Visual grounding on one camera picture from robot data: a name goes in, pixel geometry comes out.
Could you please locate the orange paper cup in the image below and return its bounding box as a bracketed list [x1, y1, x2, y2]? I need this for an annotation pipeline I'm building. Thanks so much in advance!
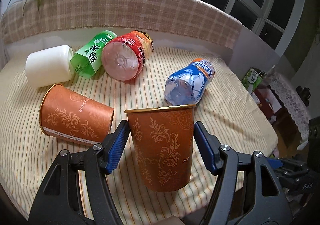
[125, 104, 195, 192]
[39, 84, 114, 145]

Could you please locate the white cylindrical cup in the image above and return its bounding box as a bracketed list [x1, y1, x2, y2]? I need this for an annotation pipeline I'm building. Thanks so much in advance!
[25, 45, 74, 88]

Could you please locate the white lace cloth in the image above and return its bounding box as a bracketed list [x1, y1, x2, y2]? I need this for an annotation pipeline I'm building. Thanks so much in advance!
[266, 71, 311, 142]

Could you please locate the green tissue box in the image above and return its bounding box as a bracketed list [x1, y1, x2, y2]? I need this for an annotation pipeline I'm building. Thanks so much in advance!
[241, 67, 266, 94]

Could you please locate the blue label water bottle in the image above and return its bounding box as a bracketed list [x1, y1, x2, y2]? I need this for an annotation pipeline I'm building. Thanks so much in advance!
[164, 58, 215, 105]

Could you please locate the green tea bottle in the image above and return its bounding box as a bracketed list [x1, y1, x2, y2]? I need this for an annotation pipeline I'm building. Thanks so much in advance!
[71, 30, 117, 78]

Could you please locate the red label plastic bottle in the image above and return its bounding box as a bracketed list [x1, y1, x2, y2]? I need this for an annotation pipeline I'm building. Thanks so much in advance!
[101, 30, 153, 81]

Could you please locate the plaid beige sill cloth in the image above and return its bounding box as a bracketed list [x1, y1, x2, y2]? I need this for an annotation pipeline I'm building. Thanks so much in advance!
[1, 0, 242, 48]

